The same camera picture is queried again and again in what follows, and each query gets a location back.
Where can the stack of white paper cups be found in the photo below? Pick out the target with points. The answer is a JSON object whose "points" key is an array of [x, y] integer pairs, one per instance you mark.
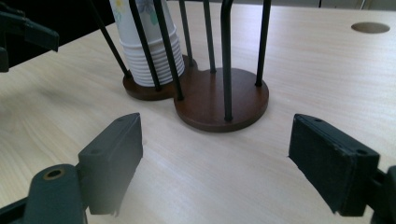
{"points": [[129, 34]]}

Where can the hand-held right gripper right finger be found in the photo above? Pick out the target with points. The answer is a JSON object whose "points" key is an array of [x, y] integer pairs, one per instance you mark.
{"points": [[333, 161]]}

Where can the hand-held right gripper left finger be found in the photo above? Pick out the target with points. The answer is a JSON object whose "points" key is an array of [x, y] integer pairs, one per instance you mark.
{"points": [[109, 161]]}

